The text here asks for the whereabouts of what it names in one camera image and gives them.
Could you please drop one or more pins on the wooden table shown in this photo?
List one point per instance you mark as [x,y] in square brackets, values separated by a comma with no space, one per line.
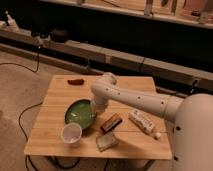
[44,141]

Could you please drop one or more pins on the red brown sausage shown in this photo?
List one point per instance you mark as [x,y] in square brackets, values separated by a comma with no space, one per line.
[76,82]

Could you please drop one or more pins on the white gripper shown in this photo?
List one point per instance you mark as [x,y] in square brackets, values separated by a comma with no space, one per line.
[98,108]

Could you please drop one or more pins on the white paper cup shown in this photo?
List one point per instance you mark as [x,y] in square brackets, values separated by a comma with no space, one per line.
[71,134]

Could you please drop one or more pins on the black box on ledge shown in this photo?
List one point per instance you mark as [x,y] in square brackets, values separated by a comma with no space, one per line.
[60,36]

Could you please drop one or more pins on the white spray bottle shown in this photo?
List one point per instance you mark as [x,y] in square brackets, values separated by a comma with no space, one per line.
[12,23]

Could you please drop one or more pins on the dark chocolate bar box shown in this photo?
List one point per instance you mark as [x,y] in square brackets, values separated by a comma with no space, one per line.
[111,123]

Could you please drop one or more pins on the white plastic bottle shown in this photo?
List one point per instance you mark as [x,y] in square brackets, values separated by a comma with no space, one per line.
[144,123]

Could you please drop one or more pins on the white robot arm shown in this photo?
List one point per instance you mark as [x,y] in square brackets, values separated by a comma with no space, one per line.
[192,116]

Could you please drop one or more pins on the green ceramic bowl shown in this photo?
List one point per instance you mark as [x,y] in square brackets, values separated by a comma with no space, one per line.
[80,112]

